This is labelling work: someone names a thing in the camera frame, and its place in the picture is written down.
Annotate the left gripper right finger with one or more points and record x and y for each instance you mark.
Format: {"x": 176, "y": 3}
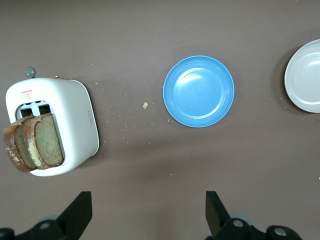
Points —
{"x": 216, "y": 215}

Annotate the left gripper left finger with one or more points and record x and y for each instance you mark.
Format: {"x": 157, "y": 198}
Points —
{"x": 80, "y": 212}

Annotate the light crust bread slice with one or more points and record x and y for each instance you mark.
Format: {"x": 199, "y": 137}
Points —
{"x": 47, "y": 140}

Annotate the blue plate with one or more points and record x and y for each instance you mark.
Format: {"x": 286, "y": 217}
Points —
{"x": 198, "y": 92}

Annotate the beige plate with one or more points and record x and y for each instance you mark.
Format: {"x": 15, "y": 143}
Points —
{"x": 305, "y": 80}

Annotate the dark crust bread slice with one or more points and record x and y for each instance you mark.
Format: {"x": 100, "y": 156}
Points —
{"x": 11, "y": 147}

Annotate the white toaster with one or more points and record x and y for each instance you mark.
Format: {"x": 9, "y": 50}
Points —
{"x": 72, "y": 112}

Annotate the large bread crumb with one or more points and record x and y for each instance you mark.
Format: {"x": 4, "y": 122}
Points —
{"x": 145, "y": 105}

